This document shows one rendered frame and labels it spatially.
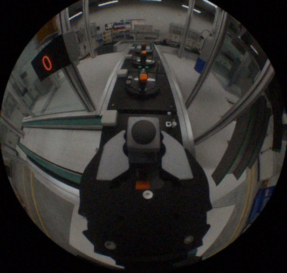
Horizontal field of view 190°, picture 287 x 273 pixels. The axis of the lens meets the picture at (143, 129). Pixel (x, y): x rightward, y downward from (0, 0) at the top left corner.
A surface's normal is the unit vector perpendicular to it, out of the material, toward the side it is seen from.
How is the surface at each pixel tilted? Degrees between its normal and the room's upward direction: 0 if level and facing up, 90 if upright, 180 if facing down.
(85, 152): 0
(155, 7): 90
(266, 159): 90
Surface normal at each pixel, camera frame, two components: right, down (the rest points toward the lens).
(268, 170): -1.00, -0.04
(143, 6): -0.03, 0.90
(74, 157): 0.04, -0.42
